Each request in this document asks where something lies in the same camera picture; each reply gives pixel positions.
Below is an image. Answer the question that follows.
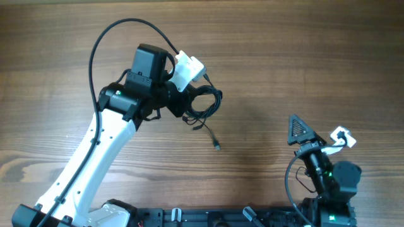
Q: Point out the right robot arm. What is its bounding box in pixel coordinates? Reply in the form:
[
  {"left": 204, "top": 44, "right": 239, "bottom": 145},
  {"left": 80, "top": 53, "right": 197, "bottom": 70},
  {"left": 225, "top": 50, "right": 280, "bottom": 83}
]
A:
[{"left": 285, "top": 114, "right": 362, "bottom": 226}]

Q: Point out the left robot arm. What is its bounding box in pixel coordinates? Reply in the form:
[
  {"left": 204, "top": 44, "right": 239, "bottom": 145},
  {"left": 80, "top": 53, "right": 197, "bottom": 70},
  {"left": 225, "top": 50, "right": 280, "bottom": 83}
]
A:
[{"left": 11, "top": 44, "right": 206, "bottom": 226}]

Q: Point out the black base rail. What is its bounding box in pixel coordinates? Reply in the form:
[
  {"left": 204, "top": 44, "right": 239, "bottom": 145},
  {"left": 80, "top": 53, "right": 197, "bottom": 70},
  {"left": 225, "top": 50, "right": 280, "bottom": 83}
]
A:
[{"left": 130, "top": 207, "right": 304, "bottom": 227}]

